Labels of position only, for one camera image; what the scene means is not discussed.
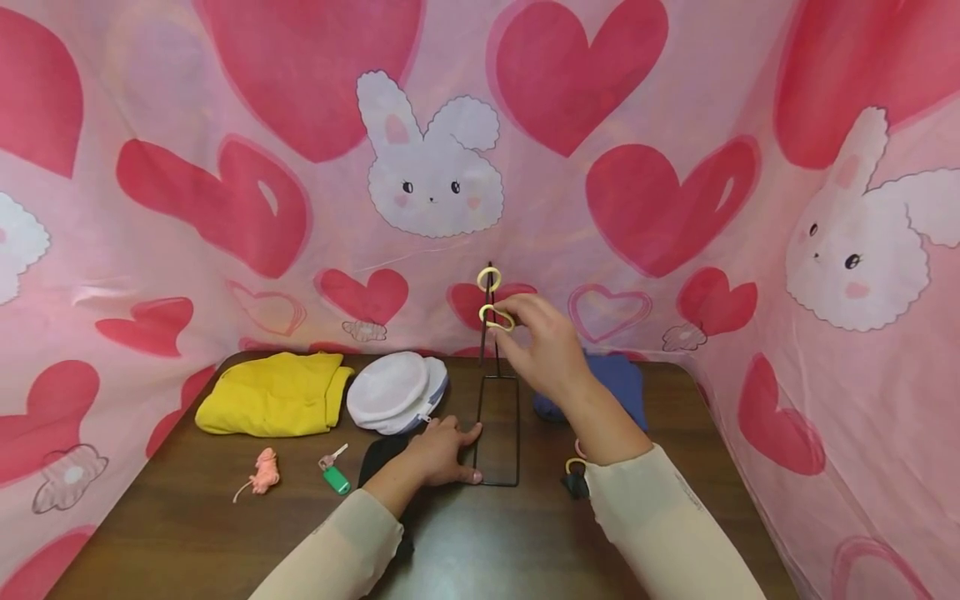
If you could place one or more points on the person's left hand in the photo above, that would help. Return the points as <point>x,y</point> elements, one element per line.
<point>439,454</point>

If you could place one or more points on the person's left thumb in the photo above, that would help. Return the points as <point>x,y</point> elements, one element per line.
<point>466,476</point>

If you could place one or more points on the person's right forearm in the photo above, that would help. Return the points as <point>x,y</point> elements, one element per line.
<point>660,525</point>

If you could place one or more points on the person's left index finger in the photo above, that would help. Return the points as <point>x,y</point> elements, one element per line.
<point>469,433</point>

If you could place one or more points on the blue cloth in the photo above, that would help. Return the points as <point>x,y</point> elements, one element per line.
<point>622,387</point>

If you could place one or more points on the person's right hand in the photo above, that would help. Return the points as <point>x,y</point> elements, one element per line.
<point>551,354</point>

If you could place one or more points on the person's left fingers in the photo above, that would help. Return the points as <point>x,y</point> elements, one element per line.
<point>439,422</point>

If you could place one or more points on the pink yarn toy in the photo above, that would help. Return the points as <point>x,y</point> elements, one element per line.
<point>265,472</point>

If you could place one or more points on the person's left forearm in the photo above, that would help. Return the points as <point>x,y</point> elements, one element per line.
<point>337,550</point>

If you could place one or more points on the person's right index finger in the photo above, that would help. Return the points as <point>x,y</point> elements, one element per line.
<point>532,305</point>

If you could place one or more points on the person's right thumb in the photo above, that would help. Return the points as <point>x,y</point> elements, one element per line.
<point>516,350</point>

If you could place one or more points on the black cloth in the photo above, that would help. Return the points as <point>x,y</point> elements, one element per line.
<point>379,458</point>

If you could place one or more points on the yellow cloth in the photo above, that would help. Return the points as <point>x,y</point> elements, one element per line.
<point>274,396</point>

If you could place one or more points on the green key tag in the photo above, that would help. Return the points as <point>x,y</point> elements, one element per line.
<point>336,479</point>

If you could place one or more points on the white round mesh bag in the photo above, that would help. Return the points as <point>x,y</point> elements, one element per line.
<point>390,390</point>

